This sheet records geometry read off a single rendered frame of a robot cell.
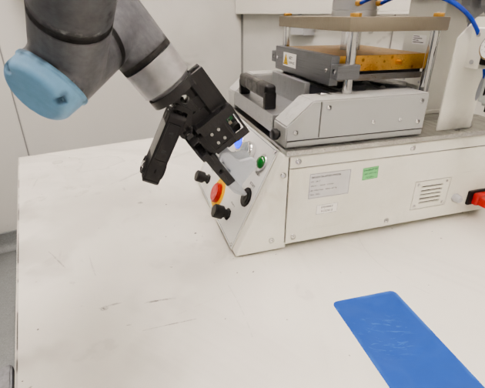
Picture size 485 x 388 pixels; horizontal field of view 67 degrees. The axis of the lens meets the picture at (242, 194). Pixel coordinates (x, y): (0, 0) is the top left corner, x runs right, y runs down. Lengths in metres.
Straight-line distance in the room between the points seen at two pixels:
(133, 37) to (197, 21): 1.69
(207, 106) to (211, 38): 1.68
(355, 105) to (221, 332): 0.38
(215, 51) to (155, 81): 1.73
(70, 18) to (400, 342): 0.49
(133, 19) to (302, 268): 0.42
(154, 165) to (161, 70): 0.13
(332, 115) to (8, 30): 1.65
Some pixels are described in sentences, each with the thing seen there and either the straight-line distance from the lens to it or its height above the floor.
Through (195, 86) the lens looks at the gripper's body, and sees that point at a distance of 0.53.
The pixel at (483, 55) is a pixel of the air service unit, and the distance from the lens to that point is 0.69.
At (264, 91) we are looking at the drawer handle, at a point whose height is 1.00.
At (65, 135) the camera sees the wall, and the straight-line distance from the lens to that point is 2.09.
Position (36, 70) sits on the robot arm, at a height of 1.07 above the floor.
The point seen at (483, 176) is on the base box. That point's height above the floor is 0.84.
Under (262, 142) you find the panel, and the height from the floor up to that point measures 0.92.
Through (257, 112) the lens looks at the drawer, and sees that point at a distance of 0.67.
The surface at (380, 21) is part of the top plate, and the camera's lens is 0.64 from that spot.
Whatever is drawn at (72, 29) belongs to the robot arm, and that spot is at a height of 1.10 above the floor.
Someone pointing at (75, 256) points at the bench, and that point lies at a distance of 0.68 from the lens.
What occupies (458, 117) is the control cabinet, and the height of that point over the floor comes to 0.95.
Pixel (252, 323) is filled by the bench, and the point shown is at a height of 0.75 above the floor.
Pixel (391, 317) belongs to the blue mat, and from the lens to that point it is 0.55.
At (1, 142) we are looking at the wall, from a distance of 2.09.
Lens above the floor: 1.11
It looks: 26 degrees down
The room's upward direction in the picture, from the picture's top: straight up
